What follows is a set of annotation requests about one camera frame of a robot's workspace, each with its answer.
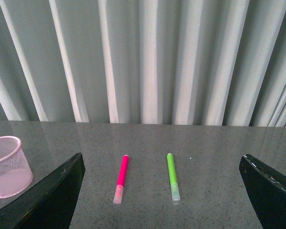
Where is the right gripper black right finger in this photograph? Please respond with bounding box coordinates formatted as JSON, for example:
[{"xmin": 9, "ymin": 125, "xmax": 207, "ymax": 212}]
[{"xmin": 239, "ymin": 154, "xmax": 286, "ymax": 229}]

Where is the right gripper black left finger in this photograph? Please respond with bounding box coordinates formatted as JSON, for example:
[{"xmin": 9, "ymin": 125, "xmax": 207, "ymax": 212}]
[{"xmin": 0, "ymin": 153, "xmax": 85, "ymax": 229}]

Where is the pink highlighter pen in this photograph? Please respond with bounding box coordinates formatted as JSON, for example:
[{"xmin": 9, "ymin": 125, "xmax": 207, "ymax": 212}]
[{"xmin": 113, "ymin": 155, "xmax": 129, "ymax": 204}]

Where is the pink mesh pen cup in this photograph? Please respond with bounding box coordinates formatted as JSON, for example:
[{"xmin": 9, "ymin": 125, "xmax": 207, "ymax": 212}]
[{"xmin": 0, "ymin": 136, "xmax": 33, "ymax": 198}]

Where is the green highlighter pen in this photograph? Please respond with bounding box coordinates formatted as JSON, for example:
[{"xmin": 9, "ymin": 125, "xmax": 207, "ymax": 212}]
[{"xmin": 166, "ymin": 153, "xmax": 180, "ymax": 204}]

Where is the grey pleated curtain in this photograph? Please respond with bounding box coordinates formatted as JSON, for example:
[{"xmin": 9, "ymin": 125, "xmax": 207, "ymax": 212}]
[{"xmin": 0, "ymin": 0, "xmax": 286, "ymax": 127}]

